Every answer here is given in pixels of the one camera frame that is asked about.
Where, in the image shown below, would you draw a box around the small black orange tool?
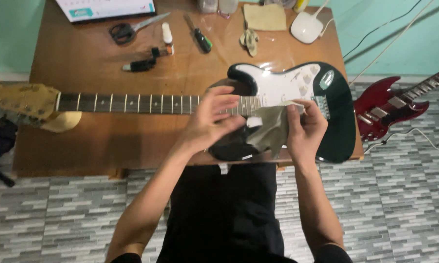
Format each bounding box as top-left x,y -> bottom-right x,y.
151,43 -> 175,58

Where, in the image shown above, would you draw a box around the black wall cable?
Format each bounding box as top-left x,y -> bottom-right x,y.
343,0 -> 423,59

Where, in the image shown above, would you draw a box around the grey polishing cloth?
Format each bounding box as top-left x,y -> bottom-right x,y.
247,102 -> 305,160

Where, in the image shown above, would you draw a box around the yellow bottle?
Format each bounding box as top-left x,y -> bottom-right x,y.
293,0 -> 310,14

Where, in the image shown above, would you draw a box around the beige cord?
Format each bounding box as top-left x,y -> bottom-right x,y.
349,0 -> 436,87

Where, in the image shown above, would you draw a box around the person's left hand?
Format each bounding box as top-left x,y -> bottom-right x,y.
180,85 -> 246,154

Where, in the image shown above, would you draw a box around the white desk calendar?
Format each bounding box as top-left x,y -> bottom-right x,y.
55,0 -> 157,23

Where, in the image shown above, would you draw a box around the camouflage rag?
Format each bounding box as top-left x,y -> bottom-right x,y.
239,28 -> 259,57

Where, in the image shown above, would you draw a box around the beige folded cloth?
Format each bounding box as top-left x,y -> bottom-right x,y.
243,3 -> 287,32

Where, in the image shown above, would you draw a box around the cream guitar neck rest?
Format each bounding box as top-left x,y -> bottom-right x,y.
40,111 -> 83,133

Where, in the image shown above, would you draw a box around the red electric guitar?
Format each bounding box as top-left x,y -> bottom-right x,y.
353,64 -> 439,142

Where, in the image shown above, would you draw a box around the black green screwdriver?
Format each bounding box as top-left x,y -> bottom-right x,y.
183,14 -> 213,54

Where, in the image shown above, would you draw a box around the black handled scissors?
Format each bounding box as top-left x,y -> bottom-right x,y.
109,12 -> 171,46

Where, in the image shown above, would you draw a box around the small white bottle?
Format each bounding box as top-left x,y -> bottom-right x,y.
161,22 -> 173,45

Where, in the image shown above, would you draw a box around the white desk lamp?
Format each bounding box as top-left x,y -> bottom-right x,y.
290,0 -> 337,45

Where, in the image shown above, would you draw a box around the clear plastic containers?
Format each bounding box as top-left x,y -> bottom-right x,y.
197,0 -> 239,19

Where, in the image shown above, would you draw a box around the person's right hand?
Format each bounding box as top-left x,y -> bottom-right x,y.
285,100 -> 329,166

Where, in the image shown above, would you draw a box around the person's black clothing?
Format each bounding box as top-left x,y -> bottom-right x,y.
110,162 -> 354,263

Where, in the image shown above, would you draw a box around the black electric guitar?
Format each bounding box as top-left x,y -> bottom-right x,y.
0,61 -> 357,164

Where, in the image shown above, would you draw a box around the white floor cable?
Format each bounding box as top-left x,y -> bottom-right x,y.
363,127 -> 439,154

